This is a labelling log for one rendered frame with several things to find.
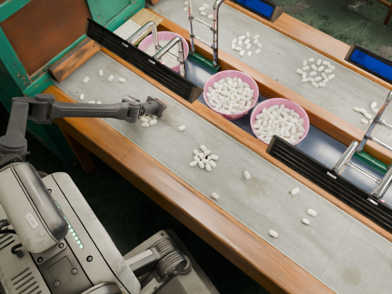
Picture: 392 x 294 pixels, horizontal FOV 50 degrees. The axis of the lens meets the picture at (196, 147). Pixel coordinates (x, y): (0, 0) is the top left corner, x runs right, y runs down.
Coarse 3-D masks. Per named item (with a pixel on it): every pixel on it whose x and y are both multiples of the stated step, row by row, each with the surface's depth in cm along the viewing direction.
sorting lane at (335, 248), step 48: (96, 96) 209; (144, 96) 208; (144, 144) 194; (192, 144) 193; (240, 144) 192; (240, 192) 180; (288, 192) 179; (288, 240) 168; (336, 240) 168; (384, 240) 167; (336, 288) 158; (384, 288) 158
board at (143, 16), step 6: (138, 12) 233; (144, 12) 233; (150, 12) 232; (132, 18) 231; (138, 18) 231; (144, 18) 230; (150, 18) 230; (156, 18) 230; (156, 24) 228; (150, 30) 226; (144, 36) 225
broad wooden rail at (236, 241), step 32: (64, 96) 207; (64, 128) 214; (96, 128) 196; (128, 160) 187; (160, 192) 179; (192, 192) 178; (192, 224) 178; (224, 224) 170; (224, 256) 181; (256, 256) 163; (288, 288) 157; (320, 288) 156
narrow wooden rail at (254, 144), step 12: (120, 60) 217; (156, 84) 208; (192, 108) 200; (204, 108) 200; (216, 120) 196; (228, 120) 196; (228, 132) 193; (240, 132) 192; (252, 144) 189; (264, 144) 188; (264, 156) 186; (288, 168) 182; (300, 180) 179; (324, 192) 175; (336, 204) 174; (360, 216) 169; (372, 228) 168
